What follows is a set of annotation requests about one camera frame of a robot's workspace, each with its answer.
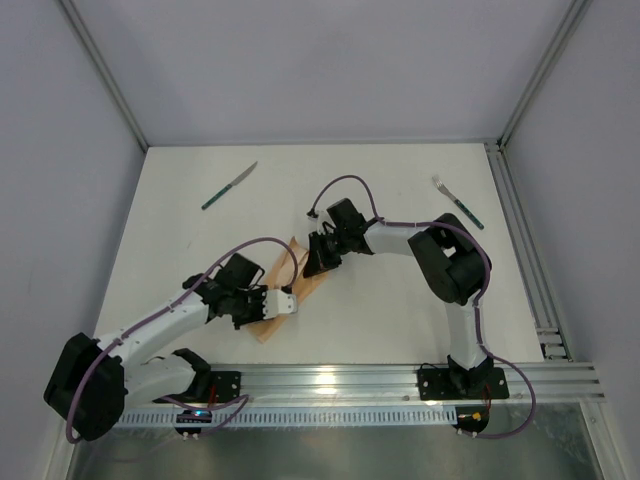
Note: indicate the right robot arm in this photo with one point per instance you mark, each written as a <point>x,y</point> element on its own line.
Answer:
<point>455,267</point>

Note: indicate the right controller board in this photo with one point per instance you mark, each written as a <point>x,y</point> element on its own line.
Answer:
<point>471,422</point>

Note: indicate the slotted cable duct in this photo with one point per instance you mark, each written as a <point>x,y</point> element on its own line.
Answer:
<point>289,417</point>

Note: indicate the aluminium post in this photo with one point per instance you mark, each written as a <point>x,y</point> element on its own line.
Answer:
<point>554,50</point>
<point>80,30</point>

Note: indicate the aluminium frame rail right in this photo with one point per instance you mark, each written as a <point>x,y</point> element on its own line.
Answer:
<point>545,310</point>

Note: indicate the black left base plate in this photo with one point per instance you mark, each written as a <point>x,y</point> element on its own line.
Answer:
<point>225,386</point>

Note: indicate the left controller board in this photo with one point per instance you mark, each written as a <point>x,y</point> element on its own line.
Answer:
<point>190,423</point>

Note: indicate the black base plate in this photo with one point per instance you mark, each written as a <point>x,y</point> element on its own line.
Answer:
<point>435,384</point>
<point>225,386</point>

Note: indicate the controller board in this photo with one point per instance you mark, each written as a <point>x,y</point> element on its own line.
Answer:
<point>471,422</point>
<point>190,423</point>

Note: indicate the front aluminium rail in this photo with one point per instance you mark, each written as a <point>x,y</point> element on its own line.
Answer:
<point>545,382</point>

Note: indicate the green handled knife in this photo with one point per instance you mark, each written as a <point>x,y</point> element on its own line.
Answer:
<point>235,182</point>

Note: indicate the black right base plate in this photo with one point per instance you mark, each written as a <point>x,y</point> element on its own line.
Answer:
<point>435,384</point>

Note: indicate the left rear aluminium post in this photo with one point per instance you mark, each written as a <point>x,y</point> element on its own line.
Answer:
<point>80,30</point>

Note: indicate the green handled fork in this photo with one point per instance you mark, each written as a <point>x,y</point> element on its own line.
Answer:
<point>441,187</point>

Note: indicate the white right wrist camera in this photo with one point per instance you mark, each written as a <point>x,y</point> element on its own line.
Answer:
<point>320,218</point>

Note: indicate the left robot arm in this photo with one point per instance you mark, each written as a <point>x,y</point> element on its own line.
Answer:
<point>96,380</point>

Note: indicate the right rear aluminium post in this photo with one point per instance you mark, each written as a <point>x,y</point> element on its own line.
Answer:
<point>554,50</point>

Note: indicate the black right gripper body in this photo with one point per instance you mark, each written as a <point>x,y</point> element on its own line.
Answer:
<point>323,248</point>

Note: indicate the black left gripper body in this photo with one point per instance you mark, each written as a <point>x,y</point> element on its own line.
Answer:
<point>250,307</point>

